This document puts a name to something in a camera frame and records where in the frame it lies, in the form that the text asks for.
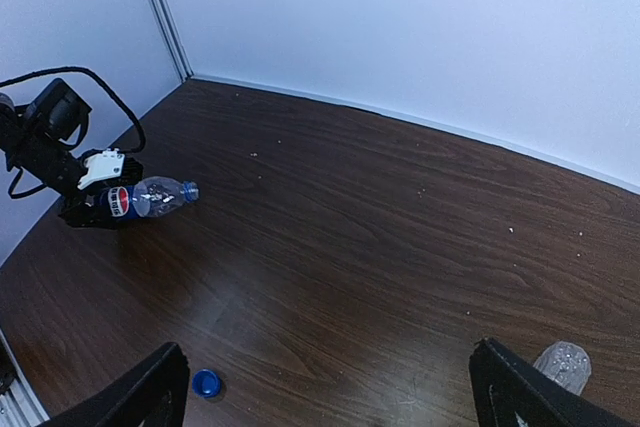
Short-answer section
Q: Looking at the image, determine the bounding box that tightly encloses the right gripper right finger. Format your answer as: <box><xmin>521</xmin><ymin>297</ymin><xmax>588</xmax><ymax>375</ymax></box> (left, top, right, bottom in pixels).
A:
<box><xmin>469</xmin><ymin>338</ymin><xmax>630</xmax><ymax>426</ymax></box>

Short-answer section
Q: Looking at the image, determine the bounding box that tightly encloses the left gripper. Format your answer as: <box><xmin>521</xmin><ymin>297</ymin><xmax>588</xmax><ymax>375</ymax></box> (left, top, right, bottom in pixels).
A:
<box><xmin>56</xmin><ymin>150</ymin><xmax>144</xmax><ymax>230</ymax></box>

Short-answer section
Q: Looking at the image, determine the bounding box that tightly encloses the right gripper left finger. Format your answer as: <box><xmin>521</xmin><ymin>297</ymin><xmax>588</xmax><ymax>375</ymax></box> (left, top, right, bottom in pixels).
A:
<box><xmin>43</xmin><ymin>342</ymin><xmax>190</xmax><ymax>426</ymax></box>

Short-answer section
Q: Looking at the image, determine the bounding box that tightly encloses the blue bottle cap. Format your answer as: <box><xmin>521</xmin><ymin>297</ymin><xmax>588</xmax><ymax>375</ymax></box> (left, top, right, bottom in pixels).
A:
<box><xmin>191</xmin><ymin>369</ymin><xmax>223</xmax><ymax>399</ymax></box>

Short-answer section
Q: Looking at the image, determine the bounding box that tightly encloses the clear unlabeled plastic bottle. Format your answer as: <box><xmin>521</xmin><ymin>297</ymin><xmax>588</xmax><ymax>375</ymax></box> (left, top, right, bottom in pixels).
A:
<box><xmin>533</xmin><ymin>341</ymin><xmax>592</xmax><ymax>396</ymax></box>

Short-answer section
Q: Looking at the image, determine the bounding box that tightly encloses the Pepsi label plastic bottle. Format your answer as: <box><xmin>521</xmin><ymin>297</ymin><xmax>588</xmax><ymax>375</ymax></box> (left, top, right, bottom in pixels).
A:
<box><xmin>97</xmin><ymin>176</ymin><xmax>200</xmax><ymax>221</ymax></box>

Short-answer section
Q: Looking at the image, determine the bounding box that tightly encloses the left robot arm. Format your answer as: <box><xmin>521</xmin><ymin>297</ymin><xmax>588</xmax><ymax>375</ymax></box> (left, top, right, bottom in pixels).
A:
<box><xmin>1</xmin><ymin>78</ymin><xmax>143</xmax><ymax>229</ymax></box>

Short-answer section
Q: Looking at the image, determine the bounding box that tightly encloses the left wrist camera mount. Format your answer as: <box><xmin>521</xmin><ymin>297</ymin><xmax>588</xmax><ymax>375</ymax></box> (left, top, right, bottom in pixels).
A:
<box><xmin>77</xmin><ymin>149</ymin><xmax>125</xmax><ymax>190</ymax></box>

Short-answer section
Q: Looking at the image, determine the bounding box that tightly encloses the front aluminium rail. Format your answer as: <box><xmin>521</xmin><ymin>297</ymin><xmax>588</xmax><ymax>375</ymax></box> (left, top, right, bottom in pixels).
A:
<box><xmin>1</xmin><ymin>332</ymin><xmax>50</xmax><ymax>427</ymax></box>

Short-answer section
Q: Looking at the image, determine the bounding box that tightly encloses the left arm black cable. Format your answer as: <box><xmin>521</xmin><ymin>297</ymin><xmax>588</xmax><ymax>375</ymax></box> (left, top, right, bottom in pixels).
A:
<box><xmin>0</xmin><ymin>65</ymin><xmax>147</xmax><ymax>199</ymax></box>

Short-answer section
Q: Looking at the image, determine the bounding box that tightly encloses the left aluminium frame post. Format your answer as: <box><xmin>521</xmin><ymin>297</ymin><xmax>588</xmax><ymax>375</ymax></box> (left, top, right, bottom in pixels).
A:
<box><xmin>149</xmin><ymin>0</ymin><xmax>193</xmax><ymax>83</ymax></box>

